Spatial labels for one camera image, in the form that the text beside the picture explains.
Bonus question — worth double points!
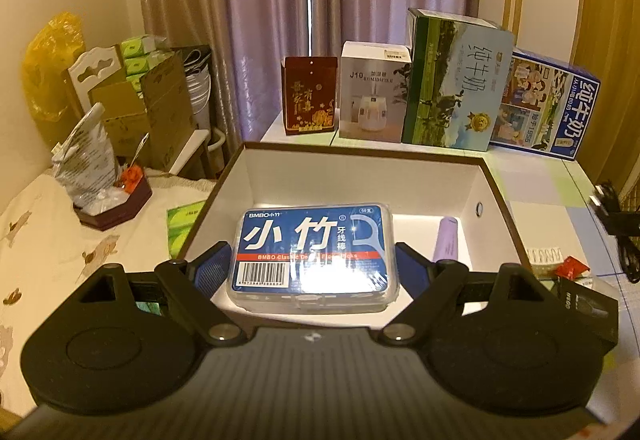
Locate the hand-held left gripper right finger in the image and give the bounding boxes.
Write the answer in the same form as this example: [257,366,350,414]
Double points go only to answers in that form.
[382,241,556,346]

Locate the black rectangular device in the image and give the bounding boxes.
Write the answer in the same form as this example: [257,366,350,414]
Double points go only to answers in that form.
[552,277,621,356]

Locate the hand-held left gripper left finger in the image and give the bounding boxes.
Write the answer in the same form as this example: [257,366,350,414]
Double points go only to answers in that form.
[75,241,248,347]

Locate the black cable bundle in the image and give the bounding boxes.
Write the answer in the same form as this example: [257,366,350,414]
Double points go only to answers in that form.
[590,180,640,283]

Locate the blue milk carton box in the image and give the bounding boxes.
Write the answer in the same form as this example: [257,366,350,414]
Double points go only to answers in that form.
[489,47,602,163]

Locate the white humidifier box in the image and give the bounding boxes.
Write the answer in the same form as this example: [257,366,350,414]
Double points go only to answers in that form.
[339,40,413,144]

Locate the green tissue pack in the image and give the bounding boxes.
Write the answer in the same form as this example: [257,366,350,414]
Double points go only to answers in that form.
[166,201,207,257]

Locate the orange small packet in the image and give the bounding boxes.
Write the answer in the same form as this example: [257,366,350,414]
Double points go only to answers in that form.
[119,167,143,193]

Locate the hexagonal dark wooden tray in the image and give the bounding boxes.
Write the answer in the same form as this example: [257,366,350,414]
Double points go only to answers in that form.
[72,167,153,231]

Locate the light wooden strips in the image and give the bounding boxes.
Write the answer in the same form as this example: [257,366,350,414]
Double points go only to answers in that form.
[502,0,525,33]

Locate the white ribbed blister pack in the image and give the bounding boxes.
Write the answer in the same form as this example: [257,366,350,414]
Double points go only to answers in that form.
[529,247,566,277]

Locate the clear blue-label dental floss box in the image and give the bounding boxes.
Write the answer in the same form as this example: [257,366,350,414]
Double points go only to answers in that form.
[225,202,398,315]

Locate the stack of green tissue packs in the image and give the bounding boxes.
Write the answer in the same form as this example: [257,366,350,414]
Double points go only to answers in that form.
[119,34,171,90]

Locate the white plastic bucket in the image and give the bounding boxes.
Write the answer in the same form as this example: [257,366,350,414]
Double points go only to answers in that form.
[184,67,215,133]

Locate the green milk carton box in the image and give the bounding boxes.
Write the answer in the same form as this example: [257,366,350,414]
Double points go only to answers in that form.
[401,8,516,152]

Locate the purple tube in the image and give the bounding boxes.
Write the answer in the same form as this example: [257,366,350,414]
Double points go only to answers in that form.
[434,216,463,268]

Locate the white carved chair back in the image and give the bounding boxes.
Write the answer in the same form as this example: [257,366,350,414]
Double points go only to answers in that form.
[66,44,126,111]

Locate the yellow plastic bag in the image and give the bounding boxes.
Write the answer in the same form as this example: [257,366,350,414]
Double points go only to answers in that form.
[24,11,86,141]

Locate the brown cardboard box white inside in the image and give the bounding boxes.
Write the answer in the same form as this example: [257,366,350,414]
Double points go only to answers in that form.
[179,141,535,328]

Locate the dark red gift box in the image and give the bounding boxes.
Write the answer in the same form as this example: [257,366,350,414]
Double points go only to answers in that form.
[282,56,340,137]

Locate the small brown carton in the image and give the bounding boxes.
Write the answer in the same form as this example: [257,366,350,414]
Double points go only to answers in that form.
[90,82,151,158]

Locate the red snack packet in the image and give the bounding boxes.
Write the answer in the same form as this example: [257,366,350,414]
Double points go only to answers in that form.
[554,257,591,281]

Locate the large brown printed carton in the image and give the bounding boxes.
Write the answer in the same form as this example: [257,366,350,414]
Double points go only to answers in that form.
[142,54,198,171]

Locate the plaid tablecloth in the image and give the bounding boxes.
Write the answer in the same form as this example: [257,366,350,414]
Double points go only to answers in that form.
[260,112,640,421]

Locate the cream printed blanket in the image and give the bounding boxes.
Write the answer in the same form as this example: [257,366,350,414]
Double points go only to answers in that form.
[0,167,221,416]

